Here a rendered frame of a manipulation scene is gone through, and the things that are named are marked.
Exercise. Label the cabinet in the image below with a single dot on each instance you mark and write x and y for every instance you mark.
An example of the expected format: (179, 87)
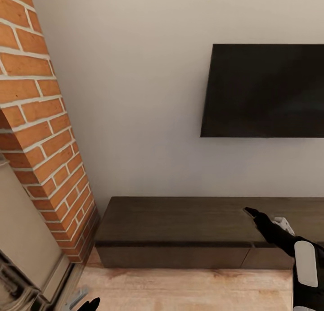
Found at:
(202, 232)

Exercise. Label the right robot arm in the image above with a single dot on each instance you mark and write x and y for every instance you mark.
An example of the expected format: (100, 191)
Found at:
(308, 269)

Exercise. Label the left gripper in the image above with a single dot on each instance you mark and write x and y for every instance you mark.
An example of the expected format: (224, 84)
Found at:
(90, 306)

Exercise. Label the wood fireplace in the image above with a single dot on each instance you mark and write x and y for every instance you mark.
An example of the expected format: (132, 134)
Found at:
(35, 275)

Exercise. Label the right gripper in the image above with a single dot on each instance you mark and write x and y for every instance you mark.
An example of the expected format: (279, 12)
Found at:
(268, 229)

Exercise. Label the wall mounted tv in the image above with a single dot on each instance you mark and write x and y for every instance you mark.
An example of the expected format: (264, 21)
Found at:
(265, 91)

